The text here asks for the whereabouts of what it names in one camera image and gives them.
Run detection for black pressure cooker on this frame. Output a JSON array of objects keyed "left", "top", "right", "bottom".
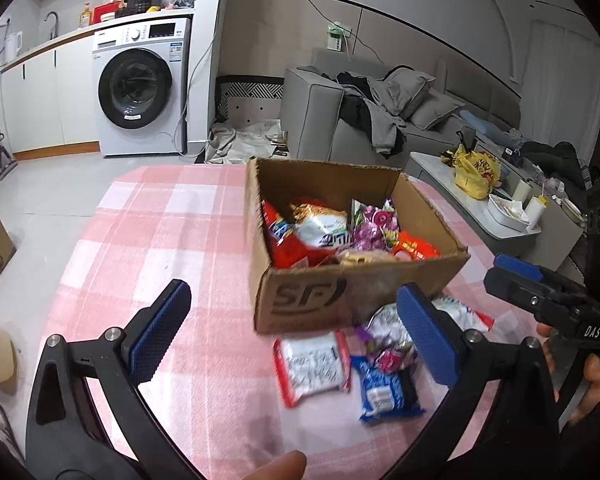
[{"left": 122, "top": 0, "right": 170, "bottom": 16}]

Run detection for white base cabinets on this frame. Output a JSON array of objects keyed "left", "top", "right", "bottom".
[{"left": 0, "top": 35, "right": 103, "bottom": 157}]

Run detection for beige cookie packet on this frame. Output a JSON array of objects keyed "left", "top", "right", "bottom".
[{"left": 337, "top": 249, "right": 398, "bottom": 266}]

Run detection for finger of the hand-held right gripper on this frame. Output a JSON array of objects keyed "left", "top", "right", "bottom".
[
  {"left": 483, "top": 267, "right": 576, "bottom": 323},
  {"left": 494, "top": 253, "right": 588, "bottom": 293}
]

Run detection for light blue cushion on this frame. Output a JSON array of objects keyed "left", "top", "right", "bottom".
[{"left": 457, "top": 110, "right": 511, "bottom": 143}]

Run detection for blue cookie packet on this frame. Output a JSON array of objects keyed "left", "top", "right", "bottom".
[{"left": 350, "top": 355, "right": 425, "bottom": 423}]

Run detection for brown cardboard box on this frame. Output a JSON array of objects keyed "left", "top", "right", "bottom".
[{"left": 245, "top": 156, "right": 472, "bottom": 336}]

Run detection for silver purple snack bag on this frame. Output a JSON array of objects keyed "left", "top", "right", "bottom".
[{"left": 355, "top": 302, "right": 421, "bottom": 373}]

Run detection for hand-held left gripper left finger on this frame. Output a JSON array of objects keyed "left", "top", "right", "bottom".
[{"left": 25, "top": 279, "right": 193, "bottom": 480}]

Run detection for yellow plastic bag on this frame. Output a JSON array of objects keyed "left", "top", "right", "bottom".
[{"left": 442, "top": 144, "right": 502, "bottom": 200}]

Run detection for white cloth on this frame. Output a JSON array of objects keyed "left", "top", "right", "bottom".
[{"left": 205, "top": 117, "right": 287, "bottom": 165}]

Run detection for red box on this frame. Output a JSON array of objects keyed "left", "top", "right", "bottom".
[{"left": 92, "top": 2, "right": 121, "bottom": 23}]

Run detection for purple cartoon snack bag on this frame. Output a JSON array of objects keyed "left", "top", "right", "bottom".
[{"left": 350, "top": 197, "right": 401, "bottom": 253}]

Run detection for black garment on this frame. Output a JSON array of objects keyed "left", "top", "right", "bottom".
[{"left": 336, "top": 71, "right": 381, "bottom": 128}]

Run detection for wall socket with green plug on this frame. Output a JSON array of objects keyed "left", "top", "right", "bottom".
[{"left": 325, "top": 22, "right": 353, "bottom": 53}]

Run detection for red chip bag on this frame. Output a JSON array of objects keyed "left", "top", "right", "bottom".
[{"left": 261, "top": 200, "right": 301, "bottom": 268}]

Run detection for small red snack packet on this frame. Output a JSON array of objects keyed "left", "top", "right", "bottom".
[{"left": 295, "top": 247, "right": 338, "bottom": 267}]

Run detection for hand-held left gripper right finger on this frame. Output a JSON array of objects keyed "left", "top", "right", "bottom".
[{"left": 395, "top": 282, "right": 561, "bottom": 480}]

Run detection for white cup yellow lid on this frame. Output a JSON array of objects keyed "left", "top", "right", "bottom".
[{"left": 526, "top": 195, "right": 551, "bottom": 226}]

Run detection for grey pillow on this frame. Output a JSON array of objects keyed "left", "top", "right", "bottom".
[{"left": 410, "top": 91, "right": 466, "bottom": 131}]

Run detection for grey hooded garment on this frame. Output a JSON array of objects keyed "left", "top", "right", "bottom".
[{"left": 365, "top": 67, "right": 436, "bottom": 153}]

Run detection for white food container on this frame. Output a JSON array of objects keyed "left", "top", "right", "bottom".
[{"left": 486, "top": 194, "right": 543, "bottom": 233}]

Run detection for black white patterned box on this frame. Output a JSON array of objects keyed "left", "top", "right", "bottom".
[{"left": 214, "top": 75, "right": 286, "bottom": 122}]

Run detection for white coffee table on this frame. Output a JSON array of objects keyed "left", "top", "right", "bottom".
[{"left": 407, "top": 150, "right": 586, "bottom": 273}]

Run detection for pink plaid tablecloth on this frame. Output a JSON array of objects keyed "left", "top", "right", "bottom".
[{"left": 30, "top": 164, "right": 556, "bottom": 480}]

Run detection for white washing machine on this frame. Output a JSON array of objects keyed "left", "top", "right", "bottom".
[{"left": 91, "top": 17, "right": 193, "bottom": 157}]

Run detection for person's right hand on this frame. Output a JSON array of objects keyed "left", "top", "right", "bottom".
[{"left": 536, "top": 321, "right": 600, "bottom": 425}]

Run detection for white snack packet red edge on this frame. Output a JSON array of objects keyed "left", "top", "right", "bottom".
[
  {"left": 272, "top": 331, "right": 352, "bottom": 408},
  {"left": 430, "top": 296, "right": 496, "bottom": 333}
]

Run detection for white noodle snack bag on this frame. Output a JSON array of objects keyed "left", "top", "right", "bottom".
[{"left": 287, "top": 199, "right": 353, "bottom": 251}]

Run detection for dark jacket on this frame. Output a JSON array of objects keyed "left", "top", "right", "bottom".
[{"left": 522, "top": 140, "right": 588, "bottom": 186}]

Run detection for grey sofa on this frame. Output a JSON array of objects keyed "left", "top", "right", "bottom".
[{"left": 280, "top": 47, "right": 588, "bottom": 186}]

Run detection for person's left hand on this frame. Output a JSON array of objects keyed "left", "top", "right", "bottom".
[{"left": 240, "top": 450, "right": 308, "bottom": 480}]

